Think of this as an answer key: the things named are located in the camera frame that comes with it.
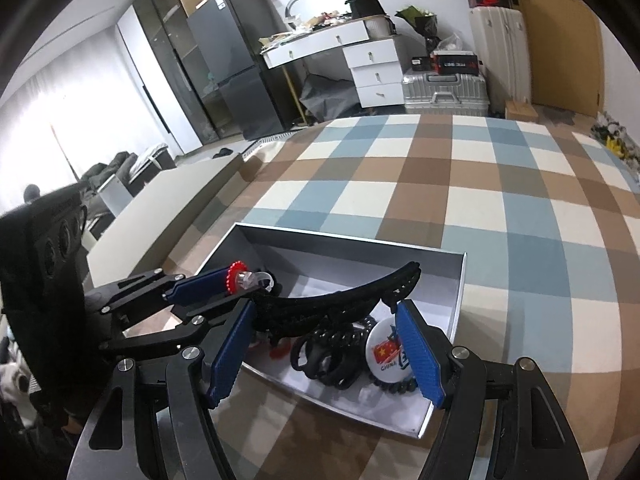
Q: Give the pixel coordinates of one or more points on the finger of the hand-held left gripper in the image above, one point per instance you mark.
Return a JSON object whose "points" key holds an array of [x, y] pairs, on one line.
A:
{"points": [[205, 285], [175, 330]]}

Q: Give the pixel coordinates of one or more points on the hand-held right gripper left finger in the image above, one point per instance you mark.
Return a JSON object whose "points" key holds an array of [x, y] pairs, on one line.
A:
{"points": [[230, 355]]}

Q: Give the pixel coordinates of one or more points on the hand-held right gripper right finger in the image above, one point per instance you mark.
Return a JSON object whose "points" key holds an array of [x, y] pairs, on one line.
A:
{"points": [[420, 355]]}

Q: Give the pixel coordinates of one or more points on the white round badge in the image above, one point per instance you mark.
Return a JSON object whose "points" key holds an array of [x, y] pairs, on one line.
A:
{"points": [[385, 350]]}

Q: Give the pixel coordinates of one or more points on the clear hair clip red flower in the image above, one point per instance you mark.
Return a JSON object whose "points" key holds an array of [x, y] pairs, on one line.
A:
{"points": [[250, 280]]}

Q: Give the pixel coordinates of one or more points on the large black hair claw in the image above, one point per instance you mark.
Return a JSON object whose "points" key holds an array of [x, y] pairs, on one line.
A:
{"points": [[340, 305]]}

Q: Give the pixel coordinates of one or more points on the silver cardboard box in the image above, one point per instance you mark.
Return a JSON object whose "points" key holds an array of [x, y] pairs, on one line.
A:
{"points": [[350, 260]]}

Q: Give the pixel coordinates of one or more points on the grey bed board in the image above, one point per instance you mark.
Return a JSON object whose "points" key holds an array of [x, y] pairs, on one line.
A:
{"points": [[165, 200]]}

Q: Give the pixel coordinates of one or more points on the white stool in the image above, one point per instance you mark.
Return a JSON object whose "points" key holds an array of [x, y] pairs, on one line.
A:
{"points": [[115, 197]]}

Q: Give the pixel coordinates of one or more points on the sofa with clothes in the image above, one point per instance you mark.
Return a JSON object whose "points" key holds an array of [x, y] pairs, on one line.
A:
{"points": [[107, 170]]}

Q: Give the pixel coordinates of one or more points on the checkered blanket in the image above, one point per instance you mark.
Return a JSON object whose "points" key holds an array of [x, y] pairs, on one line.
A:
{"points": [[500, 210]]}

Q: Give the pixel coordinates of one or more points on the dark grey cloth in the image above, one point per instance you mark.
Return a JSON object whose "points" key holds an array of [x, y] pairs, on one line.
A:
{"points": [[327, 97]]}

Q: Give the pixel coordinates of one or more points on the grey refrigerator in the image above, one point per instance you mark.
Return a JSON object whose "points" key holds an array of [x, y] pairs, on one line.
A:
{"points": [[235, 60]]}

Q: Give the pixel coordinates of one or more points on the glass-door cabinet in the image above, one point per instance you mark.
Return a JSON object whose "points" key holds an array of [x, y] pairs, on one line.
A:
{"points": [[170, 60]]}

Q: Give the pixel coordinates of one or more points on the silver suitcase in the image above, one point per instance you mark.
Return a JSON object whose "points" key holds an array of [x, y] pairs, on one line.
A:
{"points": [[440, 95]]}

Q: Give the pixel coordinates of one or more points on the pile of desk clutter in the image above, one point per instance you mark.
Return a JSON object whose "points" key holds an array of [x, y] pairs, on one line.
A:
{"points": [[295, 32]]}

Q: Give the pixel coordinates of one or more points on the white drawer unit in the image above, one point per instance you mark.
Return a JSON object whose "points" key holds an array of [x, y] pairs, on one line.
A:
{"points": [[375, 75]]}

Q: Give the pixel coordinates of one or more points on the white desk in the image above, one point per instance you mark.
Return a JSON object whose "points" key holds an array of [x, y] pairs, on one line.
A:
{"points": [[330, 37]]}

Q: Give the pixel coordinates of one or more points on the small black box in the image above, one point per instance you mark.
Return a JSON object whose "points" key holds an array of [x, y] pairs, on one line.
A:
{"points": [[421, 64]]}

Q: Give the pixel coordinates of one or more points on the pile of floor clutter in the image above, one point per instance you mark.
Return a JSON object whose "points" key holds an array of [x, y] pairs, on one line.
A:
{"points": [[617, 140]]}

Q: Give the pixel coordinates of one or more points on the black red flat box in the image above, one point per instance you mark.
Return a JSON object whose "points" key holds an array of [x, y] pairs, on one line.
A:
{"points": [[455, 62]]}

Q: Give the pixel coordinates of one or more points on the arched mirror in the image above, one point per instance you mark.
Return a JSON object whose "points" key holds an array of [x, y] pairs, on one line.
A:
{"points": [[315, 2]]}

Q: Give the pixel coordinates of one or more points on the white pleated cylinder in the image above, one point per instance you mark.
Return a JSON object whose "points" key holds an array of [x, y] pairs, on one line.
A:
{"points": [[380, 26]]}

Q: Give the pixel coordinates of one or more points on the white suitcase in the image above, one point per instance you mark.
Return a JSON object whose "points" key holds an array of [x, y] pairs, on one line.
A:
{"points": [[500, 50]]}

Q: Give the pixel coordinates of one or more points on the dark wrapped flower bouquet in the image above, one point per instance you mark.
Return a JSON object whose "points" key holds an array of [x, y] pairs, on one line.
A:
{"points": [[420, 25]]}

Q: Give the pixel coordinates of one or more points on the wooden door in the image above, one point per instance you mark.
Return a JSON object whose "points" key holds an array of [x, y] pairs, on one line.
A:
{"points": [[560, 35]]}

